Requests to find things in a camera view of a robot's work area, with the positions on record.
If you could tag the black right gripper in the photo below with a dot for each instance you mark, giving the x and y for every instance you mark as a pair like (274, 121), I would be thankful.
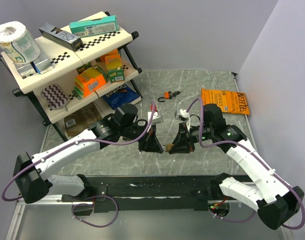
(181, 141)

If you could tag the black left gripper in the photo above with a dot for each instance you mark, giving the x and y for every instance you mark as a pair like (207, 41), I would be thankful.
(150, 142)

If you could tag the silver blue small box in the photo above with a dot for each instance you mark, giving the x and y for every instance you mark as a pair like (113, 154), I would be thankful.
(42, 65)

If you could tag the orange Kettle chip bag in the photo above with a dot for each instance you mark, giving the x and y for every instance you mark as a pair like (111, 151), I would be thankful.
(231, 102)

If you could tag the orange padlock with keys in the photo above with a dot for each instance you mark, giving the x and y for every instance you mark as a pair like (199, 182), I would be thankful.
(168, 95)

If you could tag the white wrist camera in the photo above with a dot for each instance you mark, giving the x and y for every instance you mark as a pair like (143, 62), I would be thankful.
(153, 116)
(184, 116)

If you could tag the orange green sponge pack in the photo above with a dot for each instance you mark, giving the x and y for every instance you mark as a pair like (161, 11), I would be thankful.
(90, 80)

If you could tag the teal toothpaste box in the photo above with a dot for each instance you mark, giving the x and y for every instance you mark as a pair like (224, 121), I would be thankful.
(93, 27)

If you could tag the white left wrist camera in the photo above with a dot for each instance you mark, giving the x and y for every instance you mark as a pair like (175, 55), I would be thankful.
(153, 116)

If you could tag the brass padlock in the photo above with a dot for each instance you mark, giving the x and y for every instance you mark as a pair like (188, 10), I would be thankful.
(167, 147)

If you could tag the dark grey long box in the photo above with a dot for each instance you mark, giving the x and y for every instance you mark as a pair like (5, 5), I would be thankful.
(61, 37)

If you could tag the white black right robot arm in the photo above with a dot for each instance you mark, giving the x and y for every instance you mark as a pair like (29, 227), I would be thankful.
(274, 200)

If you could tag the blue Doritos chip bag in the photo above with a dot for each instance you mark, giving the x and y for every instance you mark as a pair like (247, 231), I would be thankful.
(119, 96)

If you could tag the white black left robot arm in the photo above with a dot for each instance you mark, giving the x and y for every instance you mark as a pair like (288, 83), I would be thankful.
(35, 176)

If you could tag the toilet paper roll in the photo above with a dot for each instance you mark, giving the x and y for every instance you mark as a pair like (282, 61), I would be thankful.
(18, 43)

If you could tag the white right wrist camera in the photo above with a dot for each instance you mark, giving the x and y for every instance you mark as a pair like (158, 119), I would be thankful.
(184, 116)

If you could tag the upright orange green box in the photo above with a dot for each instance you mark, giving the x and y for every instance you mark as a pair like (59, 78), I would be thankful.
(114, 68)

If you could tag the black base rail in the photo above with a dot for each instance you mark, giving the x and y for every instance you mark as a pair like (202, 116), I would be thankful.
(136, 193)

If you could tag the cream three-tier shelf rack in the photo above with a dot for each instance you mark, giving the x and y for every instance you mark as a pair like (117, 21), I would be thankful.
(65, 63)

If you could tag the brown cardboard box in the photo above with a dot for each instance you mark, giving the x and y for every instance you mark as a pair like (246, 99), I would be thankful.
(80, 120)

